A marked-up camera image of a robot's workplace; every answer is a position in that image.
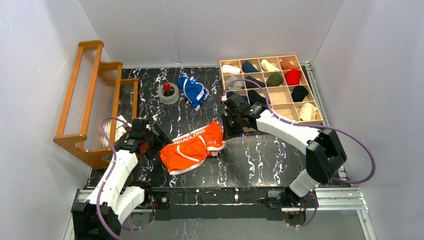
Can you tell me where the clear tape roll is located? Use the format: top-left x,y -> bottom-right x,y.
157,82 -> 180,105

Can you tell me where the cream rolled cloth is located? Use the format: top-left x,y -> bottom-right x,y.
260,59 -> 280,72

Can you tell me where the blue underwear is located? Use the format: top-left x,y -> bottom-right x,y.
177,73 -> 209,111

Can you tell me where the grey rolled cloth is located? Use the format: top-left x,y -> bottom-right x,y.
224,75 -> 245,91

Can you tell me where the rust orange rolled cloth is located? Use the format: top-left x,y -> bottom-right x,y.
279,59 -> 299,71

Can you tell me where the red rolled cloth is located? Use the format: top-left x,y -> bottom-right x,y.
284,69 -> 301,86

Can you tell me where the navy rolled cloth top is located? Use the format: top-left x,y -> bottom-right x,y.
241,61 -> 259,73

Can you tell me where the black rolled cloth right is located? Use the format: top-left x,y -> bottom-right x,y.
291,85 -> 309,103

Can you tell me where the white rolled cloth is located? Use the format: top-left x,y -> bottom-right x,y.
221,64 -> 241,75

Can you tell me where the beige rolled cloth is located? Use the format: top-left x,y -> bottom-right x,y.
298,102 -> 318,121

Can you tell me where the dark patterned rolled cloth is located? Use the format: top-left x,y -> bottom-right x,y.
245,76 -> 266,89

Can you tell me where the orange underwear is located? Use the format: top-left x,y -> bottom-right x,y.
159,120 -> 226,175

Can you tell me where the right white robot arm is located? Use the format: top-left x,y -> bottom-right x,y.
221,93 -> 347,204

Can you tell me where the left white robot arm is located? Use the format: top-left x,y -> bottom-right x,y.
71,117 -> 171,240

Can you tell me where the olive rolled cloth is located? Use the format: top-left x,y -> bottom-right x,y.
266,73 -> 284,87

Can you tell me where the small red cap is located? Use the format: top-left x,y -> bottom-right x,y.
162,83 -> 171,92

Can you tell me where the wooden acrylic tiered rack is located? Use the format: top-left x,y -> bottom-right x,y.
53,40 -> 139,169

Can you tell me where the wooden compartment organizer box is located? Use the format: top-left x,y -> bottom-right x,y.
219,55 -> 324,124

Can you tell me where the black rolled cloth middle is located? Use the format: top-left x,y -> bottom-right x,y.
247,90 -> 267,106

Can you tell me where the black rolled cloth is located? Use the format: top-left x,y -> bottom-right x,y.
247,90 -> 267,106
291,85 -> 309,103

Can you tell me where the white box red label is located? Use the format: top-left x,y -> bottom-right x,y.
114,115 -> 132,143

